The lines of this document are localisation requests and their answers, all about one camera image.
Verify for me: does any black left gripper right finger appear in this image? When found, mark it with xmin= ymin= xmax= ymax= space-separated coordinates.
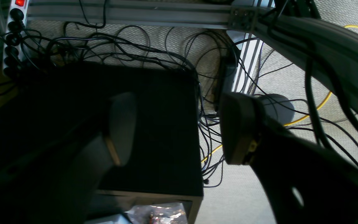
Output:
xmin=220 ymin=92 xmax=358 ymax=224

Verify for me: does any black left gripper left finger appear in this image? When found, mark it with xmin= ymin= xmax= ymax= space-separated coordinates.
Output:
xmin=0 ymin=92 xmax=137 ymax=224

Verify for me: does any black box case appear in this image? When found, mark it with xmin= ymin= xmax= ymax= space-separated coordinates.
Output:
xmin=0 ymin=62 xmax=203 ymax=224

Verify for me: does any white power strip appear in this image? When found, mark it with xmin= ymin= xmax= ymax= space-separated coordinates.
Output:
xmin=2 ymin=0 xmax=30 ymax=77

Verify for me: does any yellow cable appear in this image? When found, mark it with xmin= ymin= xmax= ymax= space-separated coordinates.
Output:
xmin=201 ymin=25 xmax=358 ymax=164

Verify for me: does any aluminium frame rail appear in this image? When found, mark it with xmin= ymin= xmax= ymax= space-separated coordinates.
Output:
xmin=27 ymin=0 xmax=260 ymax=31

